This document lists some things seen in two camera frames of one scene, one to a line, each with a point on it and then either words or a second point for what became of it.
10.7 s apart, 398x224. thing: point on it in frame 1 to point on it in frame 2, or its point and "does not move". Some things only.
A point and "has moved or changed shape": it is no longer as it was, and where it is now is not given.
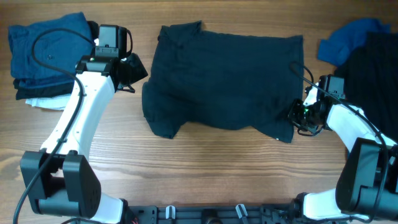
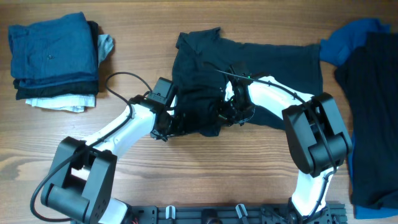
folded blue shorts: x=46 y=53 does not move
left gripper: x=139 y=70 to x=157 y=134
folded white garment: x=58 y=102 does not move
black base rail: x=264 y=214 does not move
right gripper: x=293 y=116 to x=223 y=116
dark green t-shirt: x=222 y=81 has moved or changed shape
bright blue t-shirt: x=333 y=50 does not move
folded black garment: x=25 y=92 does not move
